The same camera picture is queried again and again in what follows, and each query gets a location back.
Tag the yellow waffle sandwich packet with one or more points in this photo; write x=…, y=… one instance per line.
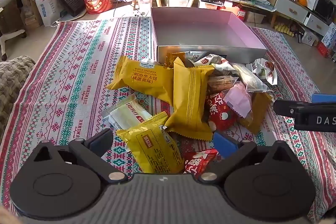
x=150, y=79

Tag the white pecan snack packet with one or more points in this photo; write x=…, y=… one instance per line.
x=265, y=70

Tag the clear white bar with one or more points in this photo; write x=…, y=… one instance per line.
x=252, y=83

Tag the small red snack packet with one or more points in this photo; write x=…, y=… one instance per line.
x=197, y=162

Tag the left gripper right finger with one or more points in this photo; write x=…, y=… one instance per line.
x=235, y=154

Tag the orange gold snack bar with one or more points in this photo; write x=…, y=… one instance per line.
x=253, y=121

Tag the plain yellow snack packet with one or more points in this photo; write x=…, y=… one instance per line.
x=189, y=95

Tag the patterned woven floor mat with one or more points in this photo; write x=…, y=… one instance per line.
x=64, y=95

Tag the white office chair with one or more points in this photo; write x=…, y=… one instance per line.
x=11, y=24

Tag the brown cake packet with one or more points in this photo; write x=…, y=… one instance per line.
x=217, y=84

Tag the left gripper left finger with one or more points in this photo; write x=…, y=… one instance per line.
x=88, y=154

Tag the grey knitted blanket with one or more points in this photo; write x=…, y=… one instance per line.
x=13, y=75

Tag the glossy yellow snack packet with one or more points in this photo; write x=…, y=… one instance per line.
x=152, y=147

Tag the white green snack packet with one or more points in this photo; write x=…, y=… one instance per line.
x=126, y=114

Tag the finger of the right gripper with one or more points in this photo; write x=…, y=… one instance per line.
x=290, y=108
x=323, y=98

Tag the pink snack packet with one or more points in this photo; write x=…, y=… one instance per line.
x=239, y=100

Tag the pink silver cardboard box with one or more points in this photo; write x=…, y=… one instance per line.
x=180, y=29

